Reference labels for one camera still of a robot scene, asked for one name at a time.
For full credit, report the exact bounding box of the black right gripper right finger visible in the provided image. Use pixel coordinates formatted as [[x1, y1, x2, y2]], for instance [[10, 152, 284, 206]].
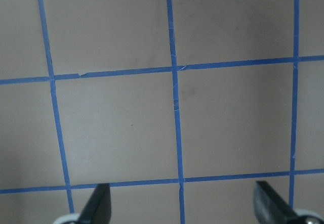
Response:
[[253, 181, 324, 224]]

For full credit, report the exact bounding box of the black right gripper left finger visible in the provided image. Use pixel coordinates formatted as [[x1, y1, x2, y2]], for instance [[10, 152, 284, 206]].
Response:
[[77, 184, 111, 224]]

